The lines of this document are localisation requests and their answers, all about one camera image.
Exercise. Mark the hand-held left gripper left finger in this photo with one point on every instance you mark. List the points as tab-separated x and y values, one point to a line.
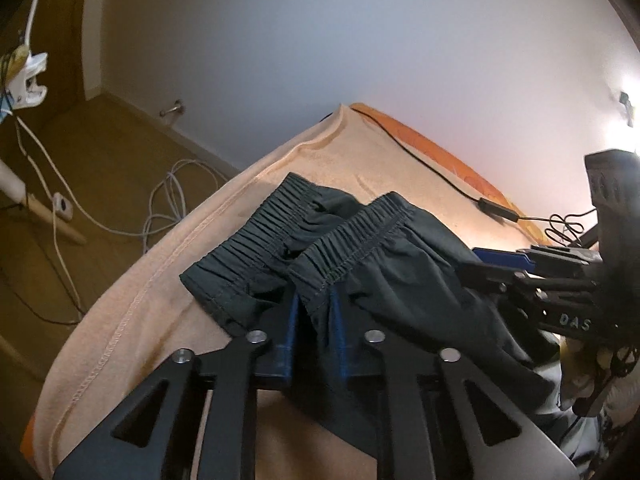
287	355

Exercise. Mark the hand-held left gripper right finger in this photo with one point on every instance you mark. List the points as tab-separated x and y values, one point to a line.
342	352

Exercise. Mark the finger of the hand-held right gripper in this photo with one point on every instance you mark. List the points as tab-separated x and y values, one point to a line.
500	260
500	285

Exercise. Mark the dark green pants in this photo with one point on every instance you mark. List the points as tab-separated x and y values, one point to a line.
425	270

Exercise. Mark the peach blanket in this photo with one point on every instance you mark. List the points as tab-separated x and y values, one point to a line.
150	285

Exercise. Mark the metal door stopper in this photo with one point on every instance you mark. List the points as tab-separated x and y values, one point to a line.
172	108

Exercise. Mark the wooden leg with white top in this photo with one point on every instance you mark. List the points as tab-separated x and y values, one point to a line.
50	217

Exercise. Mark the wooden door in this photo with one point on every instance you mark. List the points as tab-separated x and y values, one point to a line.
65	35

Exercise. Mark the white inline switch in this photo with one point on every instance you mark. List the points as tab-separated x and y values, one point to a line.
62	206

